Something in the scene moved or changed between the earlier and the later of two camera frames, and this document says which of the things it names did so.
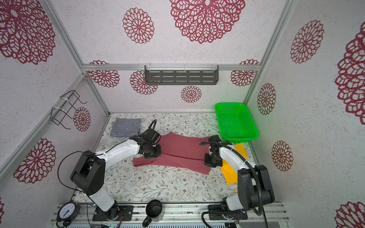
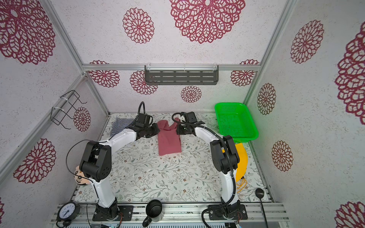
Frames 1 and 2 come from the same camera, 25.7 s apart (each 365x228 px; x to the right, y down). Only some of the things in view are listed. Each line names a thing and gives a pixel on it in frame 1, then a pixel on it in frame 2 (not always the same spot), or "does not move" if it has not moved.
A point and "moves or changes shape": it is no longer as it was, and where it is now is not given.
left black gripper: [158, 153] to [156, 130]
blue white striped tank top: [127, 127] does not move
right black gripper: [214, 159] to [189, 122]
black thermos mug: [155, 211] does not move
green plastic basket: [235, 123] does not move
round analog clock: [68, 212] does not move
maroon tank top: [179, 152] moves or changes shape
